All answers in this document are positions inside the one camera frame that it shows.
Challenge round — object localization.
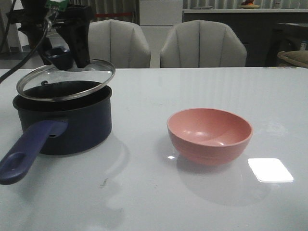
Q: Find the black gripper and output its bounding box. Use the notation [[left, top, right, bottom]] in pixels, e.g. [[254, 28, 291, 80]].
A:
[[6, 0, 93, 68]]

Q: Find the pink plastic bowl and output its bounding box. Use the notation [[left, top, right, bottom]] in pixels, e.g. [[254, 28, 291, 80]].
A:
[[167, 108, 253, 166]]

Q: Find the red barrier belt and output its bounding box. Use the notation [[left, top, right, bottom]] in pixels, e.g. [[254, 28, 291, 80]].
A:
[[95, 12, 134, 18]]

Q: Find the left grey upholstered chair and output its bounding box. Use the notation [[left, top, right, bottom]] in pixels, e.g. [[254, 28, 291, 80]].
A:
[[88, 19, 151, 68]]

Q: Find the grey upholstered chair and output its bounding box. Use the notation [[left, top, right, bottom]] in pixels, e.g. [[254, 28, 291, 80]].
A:
[[88, 19, 151, 68], [160, 20, 247, 68]]

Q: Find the white cabinet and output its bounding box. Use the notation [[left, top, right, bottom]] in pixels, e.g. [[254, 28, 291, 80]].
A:
[[139, 0, 183, 26]]

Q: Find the right grey upholstered chair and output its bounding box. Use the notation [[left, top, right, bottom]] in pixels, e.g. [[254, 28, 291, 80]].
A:
[[160, 20, 247, 68]]

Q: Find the fruit plate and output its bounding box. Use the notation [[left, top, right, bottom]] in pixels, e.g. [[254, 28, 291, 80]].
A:
[[239, 0, 260, 9]]

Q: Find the dark sideboard counter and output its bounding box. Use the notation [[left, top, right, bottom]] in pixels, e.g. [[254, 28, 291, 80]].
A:
[[182, 9, 308, 67]]

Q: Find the dark side table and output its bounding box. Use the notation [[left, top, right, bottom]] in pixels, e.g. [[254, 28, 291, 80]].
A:
[[265, 23, 308, 66]]

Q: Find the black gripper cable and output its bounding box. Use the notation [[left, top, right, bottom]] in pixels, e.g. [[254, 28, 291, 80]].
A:
[[0, 0, 57, 84]]

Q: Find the blue saucepan with handle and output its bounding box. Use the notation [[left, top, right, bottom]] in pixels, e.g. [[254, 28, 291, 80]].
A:
[[0, 86, 112, 185]]

